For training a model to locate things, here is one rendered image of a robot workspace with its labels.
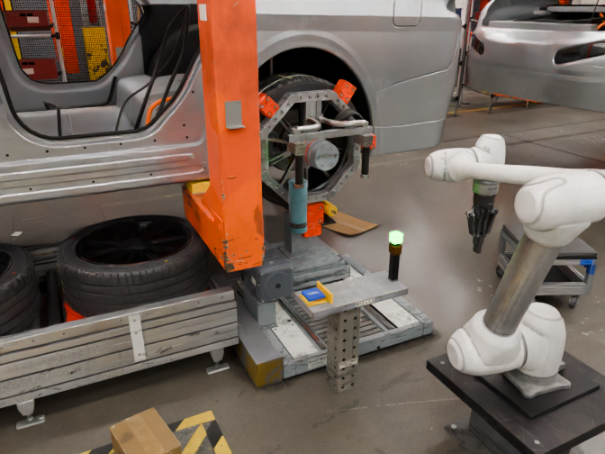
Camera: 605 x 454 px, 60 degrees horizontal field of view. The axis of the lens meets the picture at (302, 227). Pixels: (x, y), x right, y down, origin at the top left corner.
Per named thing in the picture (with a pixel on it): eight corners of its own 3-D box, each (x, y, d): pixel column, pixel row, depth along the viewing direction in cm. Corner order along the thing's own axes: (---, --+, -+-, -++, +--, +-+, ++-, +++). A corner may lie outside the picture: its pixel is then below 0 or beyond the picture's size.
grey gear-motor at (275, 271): (264, 286, 286) (261, 227, 272) (296, 325, 251) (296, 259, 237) (231, 294, 279) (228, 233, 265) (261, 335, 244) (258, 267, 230)
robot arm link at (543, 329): (570, 373, 174) (583, 317, 165) (522, 383, 169) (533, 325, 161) (538, 345, 188) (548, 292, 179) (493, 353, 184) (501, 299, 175)
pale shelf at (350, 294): (383, 276, 225) (384, 269, 224) (408, 294, 211) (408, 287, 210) (293, 298, 208) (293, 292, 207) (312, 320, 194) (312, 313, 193)
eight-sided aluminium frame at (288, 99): (352, 191, 279) (356, 86, 258) (359, 195, 274) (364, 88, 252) (257, 207, 257) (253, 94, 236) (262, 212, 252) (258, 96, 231)
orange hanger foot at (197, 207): (215, 210, 269) (211, 144, 256) (251, 249, 226) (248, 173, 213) (184, 215, 263) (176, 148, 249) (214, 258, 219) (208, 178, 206)
